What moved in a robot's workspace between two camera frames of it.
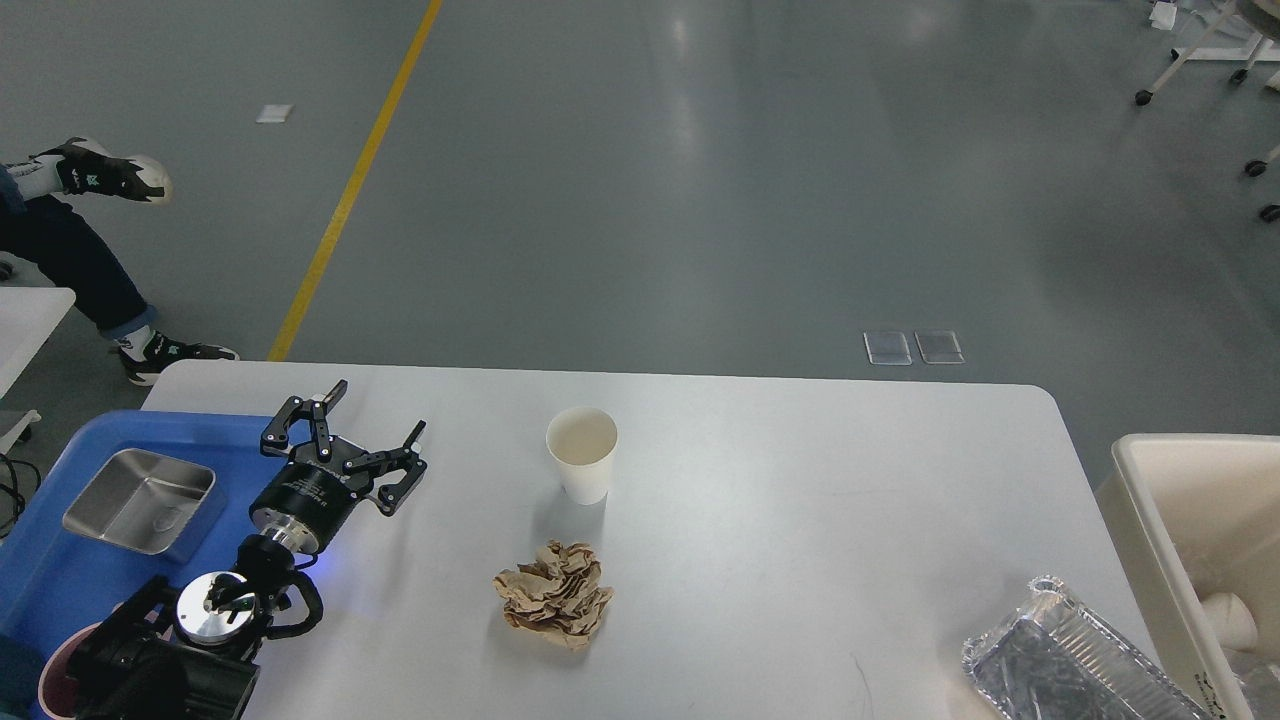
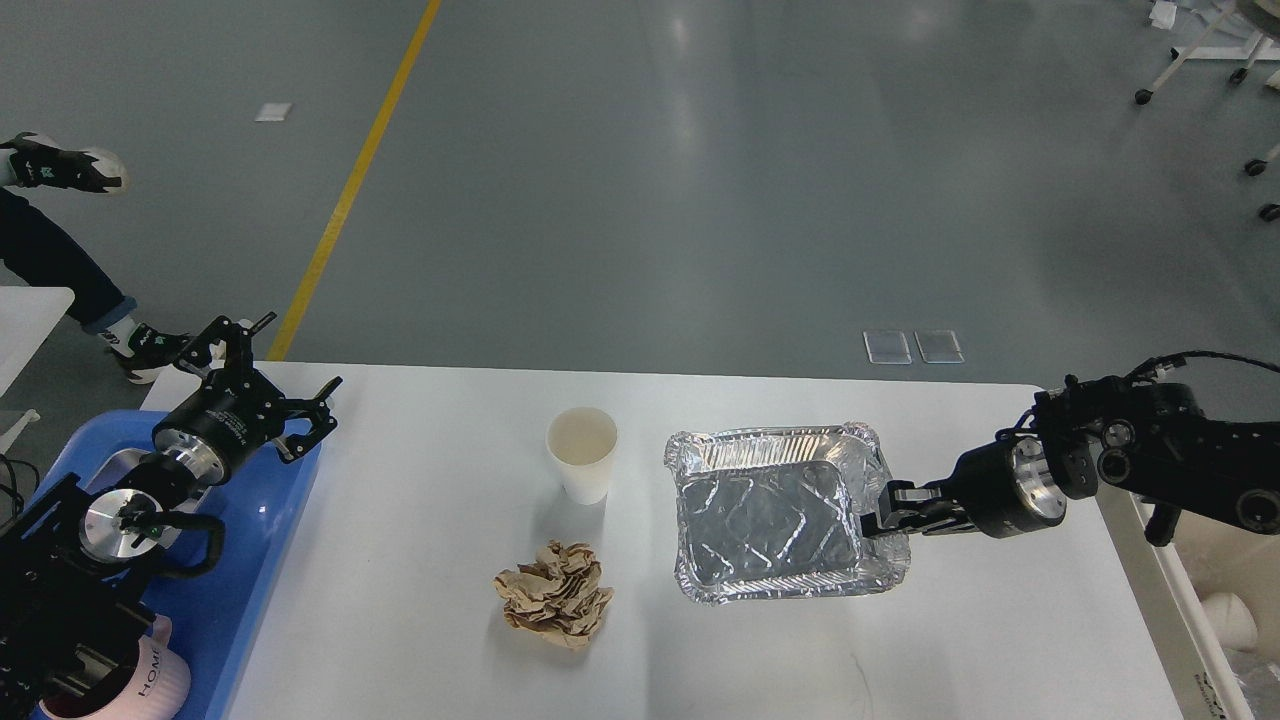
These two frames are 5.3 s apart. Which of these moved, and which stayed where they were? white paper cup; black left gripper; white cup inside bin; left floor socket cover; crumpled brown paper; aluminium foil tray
Moved: black left gripper; aluminium foil tray
Stayed: white cup inside bin; left floor socket cover; white paper cup; crumpled brown paper
